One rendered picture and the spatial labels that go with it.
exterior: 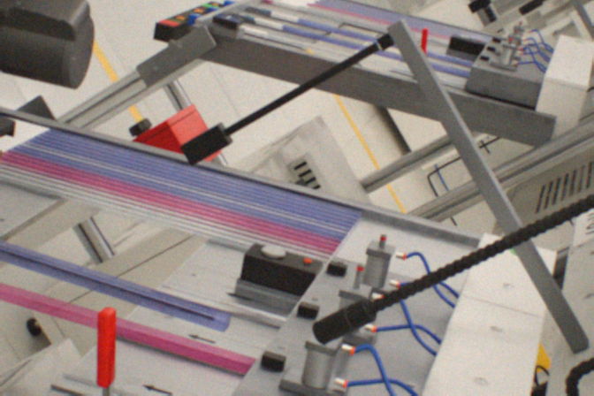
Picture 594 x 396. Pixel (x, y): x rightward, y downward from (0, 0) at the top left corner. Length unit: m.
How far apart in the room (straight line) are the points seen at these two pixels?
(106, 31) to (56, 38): 2.81
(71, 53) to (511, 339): 0.45
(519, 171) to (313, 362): 1.35
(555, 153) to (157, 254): 0.83
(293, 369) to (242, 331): 0.21
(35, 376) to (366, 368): 0.73
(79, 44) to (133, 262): 1.62
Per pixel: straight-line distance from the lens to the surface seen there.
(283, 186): 1.52
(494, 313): 1.10
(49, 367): 1.66
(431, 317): 1.11
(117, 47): 3.72
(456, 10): 5.52
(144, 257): 2.50
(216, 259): 1.29
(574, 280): 1.28
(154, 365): 1.06
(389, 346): 1.04
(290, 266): 1.19
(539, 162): 2.22
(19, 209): 1.35
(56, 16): 0.90
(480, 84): 2.27
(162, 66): 2.33
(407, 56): 1.03
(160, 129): 1.91
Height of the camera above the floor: 1.58
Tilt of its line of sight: 21 degrees down
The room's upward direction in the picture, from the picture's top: 61 degrees clockwise
